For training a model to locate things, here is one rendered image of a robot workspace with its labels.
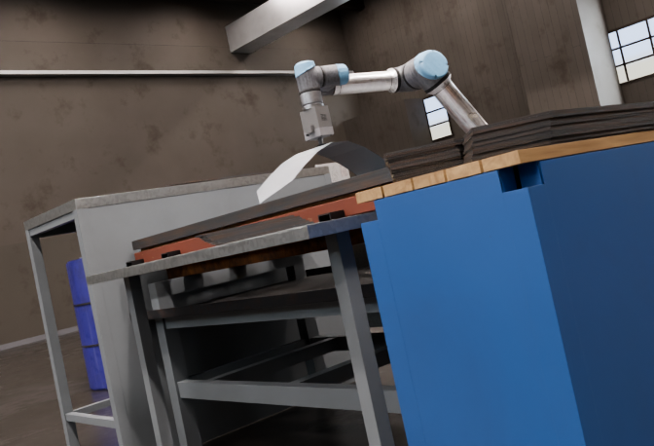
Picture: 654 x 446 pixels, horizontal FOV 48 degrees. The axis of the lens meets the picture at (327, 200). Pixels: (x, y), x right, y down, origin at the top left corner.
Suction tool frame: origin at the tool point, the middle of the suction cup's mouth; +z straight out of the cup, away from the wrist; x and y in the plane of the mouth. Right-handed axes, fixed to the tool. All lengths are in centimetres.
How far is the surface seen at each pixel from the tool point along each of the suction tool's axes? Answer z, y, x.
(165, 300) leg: 40, -67, -34
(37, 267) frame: 16, -138, -53
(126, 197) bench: -3, -81, -34
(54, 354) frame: 55, -138, -53
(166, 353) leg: 60, -69, -37
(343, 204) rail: 22, 47, -41
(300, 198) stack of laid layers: 17, 30, -41
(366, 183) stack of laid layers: 18, 57, -41
